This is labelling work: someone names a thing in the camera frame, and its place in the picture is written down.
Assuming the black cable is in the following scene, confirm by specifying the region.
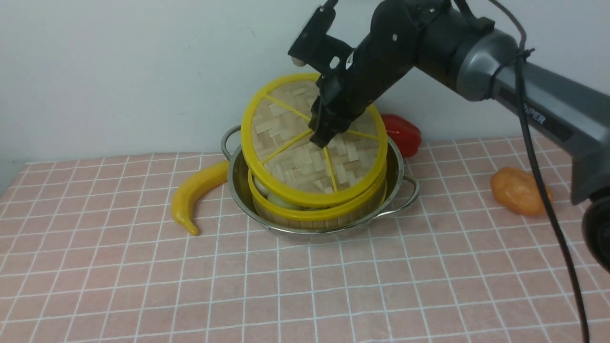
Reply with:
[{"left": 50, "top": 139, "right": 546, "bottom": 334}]
[{"left": 453, "top": 0, "right": 591, "bottom": 343}]

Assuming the yellow bamboo steamer basket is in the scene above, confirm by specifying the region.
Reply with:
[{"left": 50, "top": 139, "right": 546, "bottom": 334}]
[{"left": 247, "top": 171, "right": 387, "bottom": 232}]

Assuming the pink grid tablecloth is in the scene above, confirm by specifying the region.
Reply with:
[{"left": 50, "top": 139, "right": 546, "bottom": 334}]
[{"left": 0, "top": 138, "right": 582, "bottom": 343}]

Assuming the red bell pepper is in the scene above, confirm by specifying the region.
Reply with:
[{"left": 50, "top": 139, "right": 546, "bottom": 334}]
[{"left": 381, "top": 114, "right": 422, "bottom": 158}]

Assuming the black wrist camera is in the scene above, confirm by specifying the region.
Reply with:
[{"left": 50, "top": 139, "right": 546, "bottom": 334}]
[{"left": 288, "top": 0, "right": 353, "bottom": 76}]

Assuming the stainless steel pot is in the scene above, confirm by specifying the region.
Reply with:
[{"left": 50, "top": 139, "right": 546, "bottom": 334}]
[{"left": 221, "top": 119, "right": 421, "bottom": 241}]

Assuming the orange potato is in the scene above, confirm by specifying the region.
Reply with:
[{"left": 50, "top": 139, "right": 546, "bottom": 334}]
[{"left": 490, "top": 167, "right": 546, "bottom": 217}]

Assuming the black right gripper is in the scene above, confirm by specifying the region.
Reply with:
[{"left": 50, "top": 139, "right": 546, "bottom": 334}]
[{"left": 308, "top": 45, "right": 415, "bottom": 149}]

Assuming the yellow banana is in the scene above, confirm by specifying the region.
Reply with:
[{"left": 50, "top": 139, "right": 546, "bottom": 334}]
[{"left": 171, "top": 160, "right": 230, "bottom": 236}]

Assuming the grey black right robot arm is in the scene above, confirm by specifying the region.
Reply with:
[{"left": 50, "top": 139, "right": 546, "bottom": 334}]
[{"left": 288, "top": 0, "right": 610, "bottom": 270}]

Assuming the yellow woven steamer lid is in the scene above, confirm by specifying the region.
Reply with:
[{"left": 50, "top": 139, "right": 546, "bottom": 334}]
[{"left": 241, "top": 73, "right": 388, "bottom": 207}]

